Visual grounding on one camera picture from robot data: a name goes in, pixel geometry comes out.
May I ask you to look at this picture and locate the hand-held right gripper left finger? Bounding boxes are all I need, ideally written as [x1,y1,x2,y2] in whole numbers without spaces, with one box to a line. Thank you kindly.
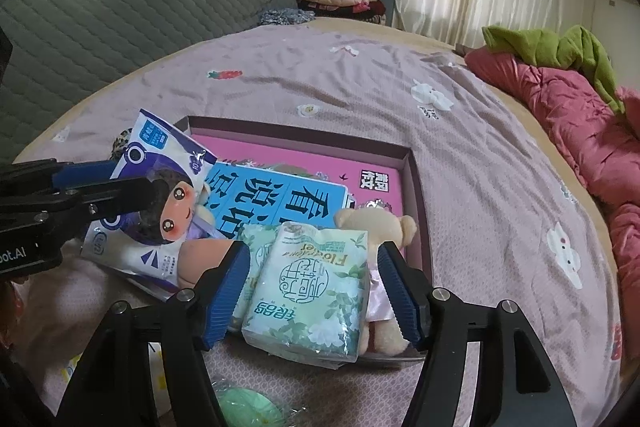
[60,240,252,427]

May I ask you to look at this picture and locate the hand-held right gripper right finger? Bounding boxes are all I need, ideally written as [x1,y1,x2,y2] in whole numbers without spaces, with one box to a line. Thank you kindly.
[377,241,576,427]

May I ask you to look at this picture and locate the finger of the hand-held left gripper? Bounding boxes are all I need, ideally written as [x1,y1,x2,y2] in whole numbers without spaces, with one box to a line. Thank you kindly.
[30,177,168,228]
[0,159,118,198]

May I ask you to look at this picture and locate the leopard print scrunchie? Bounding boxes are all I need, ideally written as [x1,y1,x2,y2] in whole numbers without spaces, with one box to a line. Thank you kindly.
[111,131,136,160]

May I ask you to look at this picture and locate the green floral tissue pack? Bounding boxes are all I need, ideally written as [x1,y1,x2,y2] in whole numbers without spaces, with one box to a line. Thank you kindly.
[235,224,281,333]
[241,222,370,363]

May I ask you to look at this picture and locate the white blue plastic packet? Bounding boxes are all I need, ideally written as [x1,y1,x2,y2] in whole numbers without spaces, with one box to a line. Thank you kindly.
[82,108,218,290]

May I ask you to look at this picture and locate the teddy bear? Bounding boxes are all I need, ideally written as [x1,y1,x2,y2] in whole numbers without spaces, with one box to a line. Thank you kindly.
[334,207,418,355]
[192,187,226,240]

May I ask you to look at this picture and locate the green sponge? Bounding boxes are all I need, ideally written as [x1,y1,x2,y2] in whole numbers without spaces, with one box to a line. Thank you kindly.
[212,379,291,427]

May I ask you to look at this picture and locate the dark cardboard box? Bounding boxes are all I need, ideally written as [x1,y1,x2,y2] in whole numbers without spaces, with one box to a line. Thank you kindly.
[107,116,434,360]

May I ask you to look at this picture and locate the pink blue book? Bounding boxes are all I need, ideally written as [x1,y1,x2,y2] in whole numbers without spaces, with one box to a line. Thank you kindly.
[190,133,407,258]

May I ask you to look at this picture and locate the grey quilted cover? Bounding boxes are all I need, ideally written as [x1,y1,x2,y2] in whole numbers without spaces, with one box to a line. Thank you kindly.
[0,0,298,152]

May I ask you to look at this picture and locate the purple printed bedsheet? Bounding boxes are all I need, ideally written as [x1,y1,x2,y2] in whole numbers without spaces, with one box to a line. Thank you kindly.
[12,24,623,427]

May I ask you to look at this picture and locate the pink quilt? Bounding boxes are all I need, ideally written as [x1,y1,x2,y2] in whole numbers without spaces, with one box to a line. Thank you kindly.
[465,47,640,348]

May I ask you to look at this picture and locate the blue patterned cloth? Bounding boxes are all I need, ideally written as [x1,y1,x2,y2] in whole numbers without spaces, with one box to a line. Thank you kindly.
[260,8,316,26]

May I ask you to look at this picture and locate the green blanket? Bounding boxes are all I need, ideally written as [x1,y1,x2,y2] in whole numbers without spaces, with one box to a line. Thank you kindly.
[482,24,626,115]

